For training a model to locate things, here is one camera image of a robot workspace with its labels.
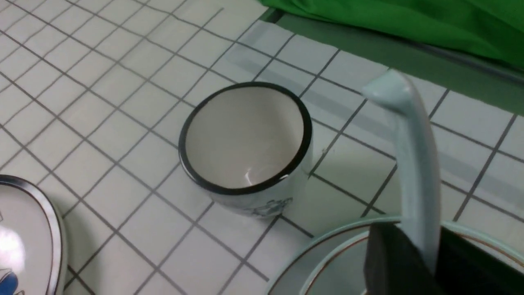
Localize grey green metal bar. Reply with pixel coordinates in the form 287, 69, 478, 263
260, 8, 524, 116

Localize white cup with black rim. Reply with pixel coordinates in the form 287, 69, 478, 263
178, 82, 313, 218

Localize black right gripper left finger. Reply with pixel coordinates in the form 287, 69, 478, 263
364, 223, 440, 295

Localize white illustrated plate black rim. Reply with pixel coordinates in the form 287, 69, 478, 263
0, 175, 68, 295

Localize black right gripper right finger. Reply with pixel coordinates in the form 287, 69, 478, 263
436, 227, 524, 295

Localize plain pale blue spoon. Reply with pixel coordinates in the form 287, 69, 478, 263
362, 69, 440, 273

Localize pale blue cup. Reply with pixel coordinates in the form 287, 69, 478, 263
266, 217, 524, 295

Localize green backdrop cloth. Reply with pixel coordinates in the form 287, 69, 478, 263
261, 0, 524, 68

